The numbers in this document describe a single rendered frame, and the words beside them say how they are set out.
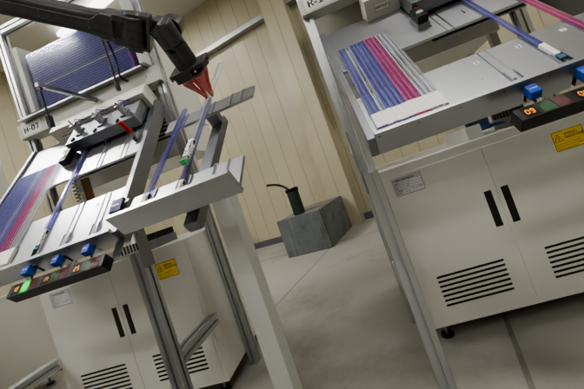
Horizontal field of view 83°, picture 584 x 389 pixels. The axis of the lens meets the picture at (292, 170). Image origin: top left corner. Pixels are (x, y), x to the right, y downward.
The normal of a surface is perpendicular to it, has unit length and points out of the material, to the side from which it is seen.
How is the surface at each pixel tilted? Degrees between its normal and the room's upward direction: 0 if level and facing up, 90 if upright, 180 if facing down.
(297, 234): 90
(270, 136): 90
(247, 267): 90
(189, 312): 90
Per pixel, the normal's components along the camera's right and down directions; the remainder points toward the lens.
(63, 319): -0.18, 0.01
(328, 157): -0.40, 0.10
